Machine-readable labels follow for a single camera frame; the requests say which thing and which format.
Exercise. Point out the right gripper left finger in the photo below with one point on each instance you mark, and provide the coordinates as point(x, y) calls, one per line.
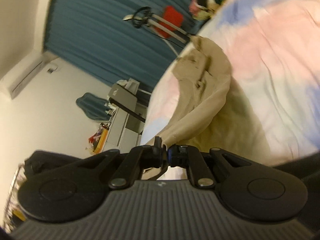
point(63, 188)

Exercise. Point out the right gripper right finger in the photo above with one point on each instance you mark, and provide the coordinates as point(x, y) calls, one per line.
point(250, 190)

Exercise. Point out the tan t-shirt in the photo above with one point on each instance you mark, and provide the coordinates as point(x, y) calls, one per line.
point(200, 99)

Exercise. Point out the yellow box on desk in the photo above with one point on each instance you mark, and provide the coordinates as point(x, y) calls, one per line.
point(98, 144)

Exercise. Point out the white desk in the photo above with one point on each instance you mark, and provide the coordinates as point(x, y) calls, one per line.
point(119, 136)

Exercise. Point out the teal wavy mirror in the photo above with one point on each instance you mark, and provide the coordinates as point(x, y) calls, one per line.
point(94, 107)

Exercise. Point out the grey desk chair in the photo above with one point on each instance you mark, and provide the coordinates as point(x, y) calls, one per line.
point(125, 97)

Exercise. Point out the white air conditioner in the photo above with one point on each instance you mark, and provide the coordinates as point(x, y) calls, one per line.
point(23, 72)

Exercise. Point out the pastel tie-dye duvet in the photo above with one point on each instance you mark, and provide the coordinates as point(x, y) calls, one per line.
point(269, 112)

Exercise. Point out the teal blue curtain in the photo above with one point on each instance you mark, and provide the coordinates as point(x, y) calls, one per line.
point(92, 35)

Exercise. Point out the garment steamer stand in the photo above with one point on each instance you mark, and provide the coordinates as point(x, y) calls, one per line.
point(145, 17)

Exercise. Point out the red cloth on stand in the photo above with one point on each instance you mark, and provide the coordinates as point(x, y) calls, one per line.
point(171, 15)

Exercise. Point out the wall power socket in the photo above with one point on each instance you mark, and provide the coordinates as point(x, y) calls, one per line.
point(52, 67)

